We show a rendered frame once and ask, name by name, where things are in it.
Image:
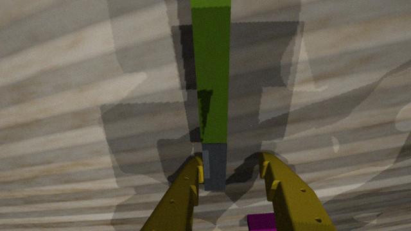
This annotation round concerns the lime green rod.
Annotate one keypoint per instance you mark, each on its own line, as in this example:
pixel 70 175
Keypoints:
pixel 211 22

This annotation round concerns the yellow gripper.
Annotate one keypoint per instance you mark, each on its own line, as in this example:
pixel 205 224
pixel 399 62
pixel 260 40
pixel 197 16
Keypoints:
pixel 296 206

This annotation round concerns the magenta cube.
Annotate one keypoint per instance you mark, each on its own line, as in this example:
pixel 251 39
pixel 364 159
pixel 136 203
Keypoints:
pixel 261 222

